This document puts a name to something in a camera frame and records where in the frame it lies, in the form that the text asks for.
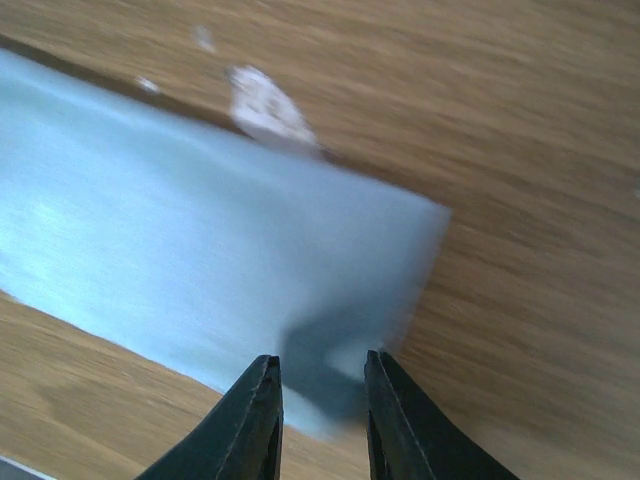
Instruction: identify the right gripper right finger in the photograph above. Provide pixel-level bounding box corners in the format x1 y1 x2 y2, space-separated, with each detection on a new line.
364 350 517 480

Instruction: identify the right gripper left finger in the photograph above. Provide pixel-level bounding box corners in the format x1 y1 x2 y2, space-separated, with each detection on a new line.
137 355 283 480

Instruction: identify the light blue cloth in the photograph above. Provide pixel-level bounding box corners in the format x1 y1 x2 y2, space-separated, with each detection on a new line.
1 52 450 437

